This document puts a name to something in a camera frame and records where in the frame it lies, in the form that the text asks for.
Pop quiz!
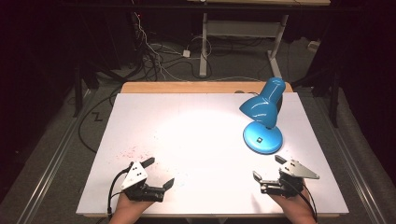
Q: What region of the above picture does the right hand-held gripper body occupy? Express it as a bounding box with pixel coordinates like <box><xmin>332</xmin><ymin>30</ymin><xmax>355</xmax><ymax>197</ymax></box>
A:
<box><xmin>260</xmin><ymin>159</ymin><xmax>321</xmax><ymax>199</ymax></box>

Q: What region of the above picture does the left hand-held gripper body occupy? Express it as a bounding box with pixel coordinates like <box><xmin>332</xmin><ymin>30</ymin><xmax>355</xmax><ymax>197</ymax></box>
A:
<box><xmin>120</xmin><ymin>161</ymin><xmax>166</xmax><ymax>203</ymax></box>

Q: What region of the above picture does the blue desk lamp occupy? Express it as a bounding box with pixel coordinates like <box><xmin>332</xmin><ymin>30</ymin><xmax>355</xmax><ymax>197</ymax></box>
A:
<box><xmin>238</xmin><ymin>77</ymin><xmax>287</xmax><ymax>156</ymax></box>

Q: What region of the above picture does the person's right hand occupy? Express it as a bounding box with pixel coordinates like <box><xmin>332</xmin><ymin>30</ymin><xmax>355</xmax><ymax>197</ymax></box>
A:
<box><xmin>268</xmin><ymin>188</ymin><xmax>318</xmax><ymax>224</ymax></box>

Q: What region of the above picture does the person's left hand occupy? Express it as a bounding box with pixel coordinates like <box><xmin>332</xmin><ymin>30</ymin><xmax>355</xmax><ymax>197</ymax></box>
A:
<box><xmin>107</xmin><ymin>192</ymin><xmax>154</xmax><ymax>224</ymax></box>

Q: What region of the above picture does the white board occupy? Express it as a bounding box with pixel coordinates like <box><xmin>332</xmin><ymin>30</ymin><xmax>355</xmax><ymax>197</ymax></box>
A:
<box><xmin>76</xmin><ymin>91</ymin><xmax>350</xmax><ymax>217</ymax></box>

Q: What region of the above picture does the black metal stand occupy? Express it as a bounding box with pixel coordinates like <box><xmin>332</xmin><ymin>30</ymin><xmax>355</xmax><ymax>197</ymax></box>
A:
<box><xmin>72</xmin><ymin>62</ymin><xmax>101</xmax><ymax>119</ymax></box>
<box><xmin>292</xmin><ymin>68</ymin><xmax>342</xmax><ymax>129</ymax></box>

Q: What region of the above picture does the wooden table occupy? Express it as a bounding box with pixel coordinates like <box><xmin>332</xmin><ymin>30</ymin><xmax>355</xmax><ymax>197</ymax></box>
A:
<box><xmin>83</xmin><ymin>80</ymin><xmax>341</xmax><ymax>219</ymax></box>

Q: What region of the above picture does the white box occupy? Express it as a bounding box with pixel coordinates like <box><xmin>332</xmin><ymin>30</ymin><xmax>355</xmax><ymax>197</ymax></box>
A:
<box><xmin>306</xmin><ymin>40</ymin><xmax>321</xmax><ymax>53</ymax></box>

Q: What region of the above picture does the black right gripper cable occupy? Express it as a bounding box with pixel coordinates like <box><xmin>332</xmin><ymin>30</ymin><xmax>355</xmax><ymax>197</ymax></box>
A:
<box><xmin>287</xmin><ymin>178</ymin><xmax>318</xmax><ymax>224</ymax></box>

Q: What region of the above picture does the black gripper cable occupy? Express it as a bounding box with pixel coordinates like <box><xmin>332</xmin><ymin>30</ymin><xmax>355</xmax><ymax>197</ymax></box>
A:
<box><xmin>287</xmin><ymin>178</ymin><xmax>318</xmax><ymax>224</ymax></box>
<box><xmin>106</xmin><ymin>161</ymin><xmax>134</xmax><ymax>220</ymax></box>

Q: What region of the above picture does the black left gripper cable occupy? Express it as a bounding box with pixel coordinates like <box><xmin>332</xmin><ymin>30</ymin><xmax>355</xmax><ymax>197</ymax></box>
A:
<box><xmin>106</xmin><ymin>161</ymin><xmax>134</xmax><ymax>220</ymax></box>

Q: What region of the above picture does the metal floor rail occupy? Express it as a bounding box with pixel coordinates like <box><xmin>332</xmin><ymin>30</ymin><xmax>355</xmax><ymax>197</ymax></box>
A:
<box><xmin>16</xmin><ymin>88</ymin><xmax>97</xmax><ymax>224</ymax></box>
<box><xmin>306</xmin><ymin>88</ymin><xmax>389</xmax><ymax>224</ymax></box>

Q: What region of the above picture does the black floor cable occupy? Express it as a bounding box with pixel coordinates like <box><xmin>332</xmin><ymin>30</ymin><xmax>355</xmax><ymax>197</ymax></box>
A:
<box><xmin>77</xmin><ymin>85</ymin><xmax>123</xmax><ymax>155</ymax></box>

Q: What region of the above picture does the bundle of floor cables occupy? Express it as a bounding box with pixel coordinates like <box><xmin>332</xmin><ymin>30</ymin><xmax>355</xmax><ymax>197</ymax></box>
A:
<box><xmin>129</xmin><ymin>0</ymin><xmax>219</xmax><ymax>82</ymax></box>

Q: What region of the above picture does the white desk frame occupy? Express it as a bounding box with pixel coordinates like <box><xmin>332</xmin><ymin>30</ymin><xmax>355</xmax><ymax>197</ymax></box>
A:
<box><xmin>186</xmin><ymin>0</ymin><xmax>332</xmax><ymax>79</ymax></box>

